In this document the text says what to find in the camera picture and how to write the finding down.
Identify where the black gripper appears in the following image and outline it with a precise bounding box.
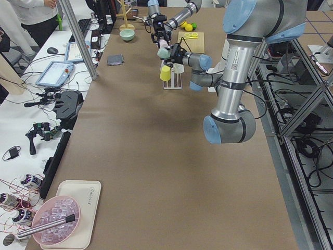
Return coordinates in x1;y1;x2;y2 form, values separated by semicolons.
170;43;187;65
151;15;171;43

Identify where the green cup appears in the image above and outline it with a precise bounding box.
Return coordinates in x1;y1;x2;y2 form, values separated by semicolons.
157;47;171;60

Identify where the pink cup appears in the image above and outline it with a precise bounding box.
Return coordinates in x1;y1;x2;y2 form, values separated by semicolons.
158;39;169;48

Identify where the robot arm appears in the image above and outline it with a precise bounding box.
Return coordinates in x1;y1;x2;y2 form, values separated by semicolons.
147;0;202;46
170;1;308;144

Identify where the white cup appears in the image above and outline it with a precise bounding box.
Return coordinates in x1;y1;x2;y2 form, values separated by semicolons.
173;63;185;74

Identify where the yellow cup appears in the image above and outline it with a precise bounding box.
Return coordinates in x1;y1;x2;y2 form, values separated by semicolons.
160;65;171;82

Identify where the wooden cutting board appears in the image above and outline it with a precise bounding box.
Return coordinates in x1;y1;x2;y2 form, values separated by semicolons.
177;31;205;54

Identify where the metal scoop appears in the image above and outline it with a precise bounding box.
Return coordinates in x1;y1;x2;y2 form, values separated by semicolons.
133;16;150;26

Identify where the whole yellow lemon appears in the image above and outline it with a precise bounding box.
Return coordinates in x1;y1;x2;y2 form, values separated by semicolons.
185;23;193;32

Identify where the light green bowl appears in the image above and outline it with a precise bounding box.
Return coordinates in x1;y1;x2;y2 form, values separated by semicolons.
119;29;135;42

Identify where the wooden mug tree stand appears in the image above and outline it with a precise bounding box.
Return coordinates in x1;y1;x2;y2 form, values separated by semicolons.
116;0;135;31

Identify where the grey folded cloth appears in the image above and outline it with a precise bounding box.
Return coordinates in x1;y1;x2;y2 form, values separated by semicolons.
107;54;124;66

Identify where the black keyboard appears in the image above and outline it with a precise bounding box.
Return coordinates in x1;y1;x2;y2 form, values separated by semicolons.
78;18;91;38

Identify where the computer mouse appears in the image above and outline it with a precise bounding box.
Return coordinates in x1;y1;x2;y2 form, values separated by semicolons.
47;47;58;55

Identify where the teach pendant tablet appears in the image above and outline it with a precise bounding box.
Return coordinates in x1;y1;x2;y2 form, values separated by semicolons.
36;61;74;88

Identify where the person in white top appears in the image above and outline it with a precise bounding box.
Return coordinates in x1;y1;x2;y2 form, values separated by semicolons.
8;0;59;48

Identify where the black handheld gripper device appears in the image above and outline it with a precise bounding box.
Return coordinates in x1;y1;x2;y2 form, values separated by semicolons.
25;122;62;155

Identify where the beige tray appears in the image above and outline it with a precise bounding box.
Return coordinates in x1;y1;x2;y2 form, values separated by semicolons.
40;180;101;249

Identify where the metal rod with black tip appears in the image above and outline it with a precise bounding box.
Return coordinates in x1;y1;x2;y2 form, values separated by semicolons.
17;214;75;239

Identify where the pink bowl of ice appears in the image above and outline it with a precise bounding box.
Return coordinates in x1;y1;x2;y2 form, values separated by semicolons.
31;195;81;246

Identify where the white wire cup rack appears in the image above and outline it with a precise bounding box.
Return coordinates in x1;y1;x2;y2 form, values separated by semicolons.
160;62;182;90

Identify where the aluminium frame post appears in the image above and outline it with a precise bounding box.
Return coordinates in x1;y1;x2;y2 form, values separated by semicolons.
59;0;98;80

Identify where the black stand bracket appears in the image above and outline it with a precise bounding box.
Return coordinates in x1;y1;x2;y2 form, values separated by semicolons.
53;91;84;130

